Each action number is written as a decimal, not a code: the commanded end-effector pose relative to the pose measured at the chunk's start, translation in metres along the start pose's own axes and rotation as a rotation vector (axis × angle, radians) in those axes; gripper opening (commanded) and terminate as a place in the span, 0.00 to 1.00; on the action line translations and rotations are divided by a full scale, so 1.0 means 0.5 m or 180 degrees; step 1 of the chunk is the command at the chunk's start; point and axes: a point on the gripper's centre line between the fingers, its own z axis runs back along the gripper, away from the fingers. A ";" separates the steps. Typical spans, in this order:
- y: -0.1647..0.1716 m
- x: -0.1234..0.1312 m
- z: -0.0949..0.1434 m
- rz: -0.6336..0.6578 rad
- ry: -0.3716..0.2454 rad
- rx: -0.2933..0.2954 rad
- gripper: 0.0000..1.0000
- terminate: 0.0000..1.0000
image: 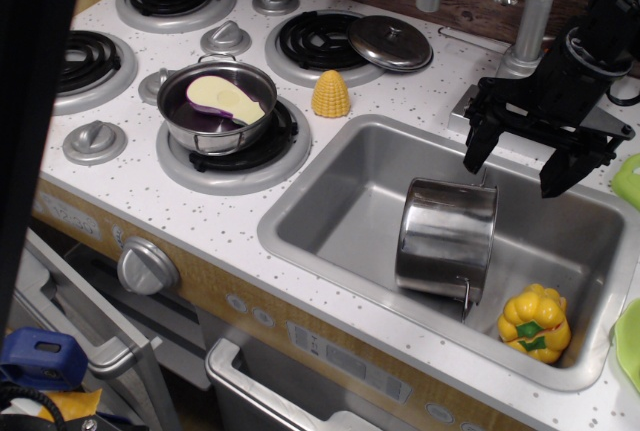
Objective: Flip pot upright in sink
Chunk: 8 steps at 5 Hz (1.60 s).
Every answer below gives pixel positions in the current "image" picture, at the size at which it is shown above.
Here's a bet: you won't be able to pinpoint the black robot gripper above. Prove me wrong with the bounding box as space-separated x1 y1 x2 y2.
463 26 630 198

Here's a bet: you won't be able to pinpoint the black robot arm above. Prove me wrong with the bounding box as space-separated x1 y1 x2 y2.
463 0 639 198

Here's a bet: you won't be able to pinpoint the steel pot lying sideways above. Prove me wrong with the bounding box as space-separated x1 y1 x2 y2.
395 178 499 321

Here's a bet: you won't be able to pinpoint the steel pot lid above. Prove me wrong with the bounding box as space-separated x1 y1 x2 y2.
347 15 434 72

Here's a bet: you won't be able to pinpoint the small steel pot on burner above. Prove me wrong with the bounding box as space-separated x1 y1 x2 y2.
157 60 277 156

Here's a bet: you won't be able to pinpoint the grey stove knob behind pot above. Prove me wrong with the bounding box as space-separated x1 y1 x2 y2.
138 68 174 106

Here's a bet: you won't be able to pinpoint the green plate upper right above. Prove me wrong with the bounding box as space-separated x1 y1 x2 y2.
611 154 640 209

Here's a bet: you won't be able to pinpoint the green plate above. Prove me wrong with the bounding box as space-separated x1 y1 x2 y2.
611 154 640 209
614 299 640 391

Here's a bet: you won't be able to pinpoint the yellow toy bell pepper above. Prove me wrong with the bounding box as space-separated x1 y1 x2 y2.
497 283 572 364

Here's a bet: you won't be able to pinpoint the yellow toy corn cob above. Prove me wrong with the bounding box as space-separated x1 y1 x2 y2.
311 70 351 118

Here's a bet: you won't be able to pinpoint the green plate lower right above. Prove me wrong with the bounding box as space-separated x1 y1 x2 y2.
614 299 640 391

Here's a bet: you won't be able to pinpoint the back right black burner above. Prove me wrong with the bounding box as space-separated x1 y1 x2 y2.
265 10 385 88

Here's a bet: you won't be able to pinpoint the black burner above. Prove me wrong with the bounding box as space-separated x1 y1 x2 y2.
156 98 312 196
265 10 385 88
53 31 138 116
116 0 237 34

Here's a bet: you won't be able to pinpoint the front right black burner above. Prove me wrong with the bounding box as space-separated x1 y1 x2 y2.
156 98 312 196

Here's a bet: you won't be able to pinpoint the grey stove knob back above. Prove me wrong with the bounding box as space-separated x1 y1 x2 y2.
252 0 300 16

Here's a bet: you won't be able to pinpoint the grey stove knob middle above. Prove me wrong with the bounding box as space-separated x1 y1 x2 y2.
200 20 252 56

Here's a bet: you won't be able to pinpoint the toy eggplant half slice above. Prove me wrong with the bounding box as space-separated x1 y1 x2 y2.
185 76 266 125

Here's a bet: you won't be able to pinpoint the back left black burner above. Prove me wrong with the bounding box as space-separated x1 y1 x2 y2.
116 0 237 34

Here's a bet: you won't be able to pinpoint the grey oven dial knob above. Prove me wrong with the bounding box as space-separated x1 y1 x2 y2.
117 236 180 296

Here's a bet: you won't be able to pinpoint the grey stove knob front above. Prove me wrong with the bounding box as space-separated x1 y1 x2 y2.
62 120 128 166

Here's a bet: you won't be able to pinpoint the front left black burner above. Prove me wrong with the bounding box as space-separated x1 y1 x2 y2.
53 31 138 116

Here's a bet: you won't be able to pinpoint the blue clamp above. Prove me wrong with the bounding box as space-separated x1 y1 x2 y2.
1 327 88 391

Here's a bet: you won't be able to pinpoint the grey dishwasher door handle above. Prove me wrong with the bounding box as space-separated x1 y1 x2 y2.
205 338 377 431

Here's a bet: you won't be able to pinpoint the grey oven door handle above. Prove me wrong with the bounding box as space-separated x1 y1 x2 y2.
14 230 161 381

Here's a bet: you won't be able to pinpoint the black cable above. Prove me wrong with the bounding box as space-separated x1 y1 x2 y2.
0 381 66 431

